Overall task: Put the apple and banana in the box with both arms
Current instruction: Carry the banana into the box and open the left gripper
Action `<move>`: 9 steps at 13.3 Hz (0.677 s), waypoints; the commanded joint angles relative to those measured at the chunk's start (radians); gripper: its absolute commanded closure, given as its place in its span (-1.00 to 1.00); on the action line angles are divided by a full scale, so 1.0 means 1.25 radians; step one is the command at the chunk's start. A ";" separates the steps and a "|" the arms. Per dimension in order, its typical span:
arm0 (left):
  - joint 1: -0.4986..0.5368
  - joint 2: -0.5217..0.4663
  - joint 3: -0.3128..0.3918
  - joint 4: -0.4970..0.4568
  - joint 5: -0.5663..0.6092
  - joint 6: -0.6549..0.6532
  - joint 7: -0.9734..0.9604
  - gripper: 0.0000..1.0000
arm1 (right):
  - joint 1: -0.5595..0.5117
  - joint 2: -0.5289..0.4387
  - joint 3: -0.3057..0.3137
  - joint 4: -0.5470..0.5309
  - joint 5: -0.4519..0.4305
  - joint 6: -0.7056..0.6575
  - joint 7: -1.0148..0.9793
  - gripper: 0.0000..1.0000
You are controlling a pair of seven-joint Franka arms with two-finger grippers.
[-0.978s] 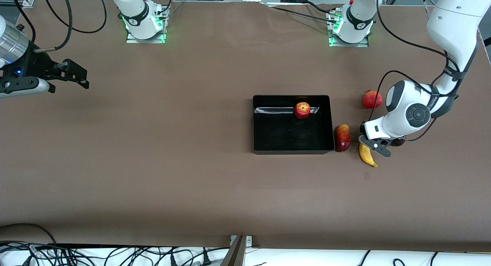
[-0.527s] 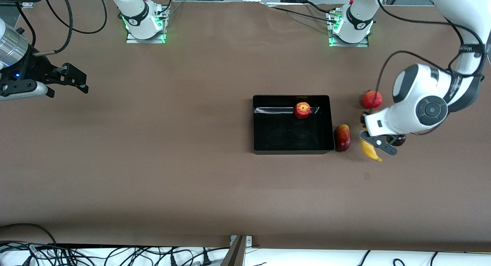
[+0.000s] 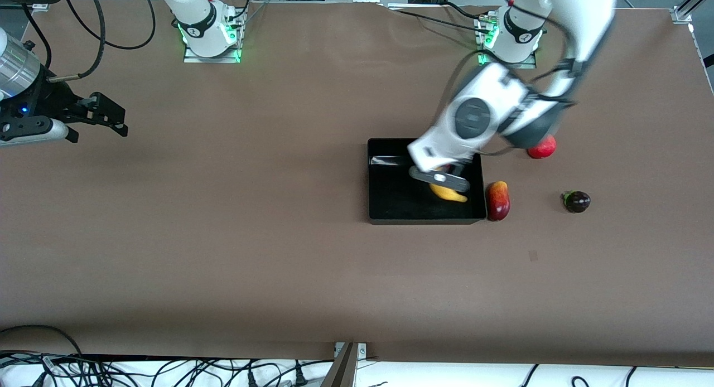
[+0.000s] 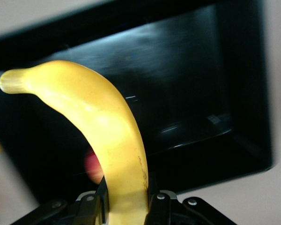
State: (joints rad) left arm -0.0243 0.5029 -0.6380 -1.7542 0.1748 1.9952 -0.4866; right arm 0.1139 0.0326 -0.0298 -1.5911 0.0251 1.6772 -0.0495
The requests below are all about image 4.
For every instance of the black plastic box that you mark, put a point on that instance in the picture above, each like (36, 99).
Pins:
(189, 93)

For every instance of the red apple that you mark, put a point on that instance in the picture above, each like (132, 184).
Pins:
(92, 164)

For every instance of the yellow banana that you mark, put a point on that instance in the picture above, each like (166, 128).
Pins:
(107, 129)

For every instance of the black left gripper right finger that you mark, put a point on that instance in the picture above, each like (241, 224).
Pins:
(160, 208)

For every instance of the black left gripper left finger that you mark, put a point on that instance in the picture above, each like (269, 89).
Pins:
(93, 208)

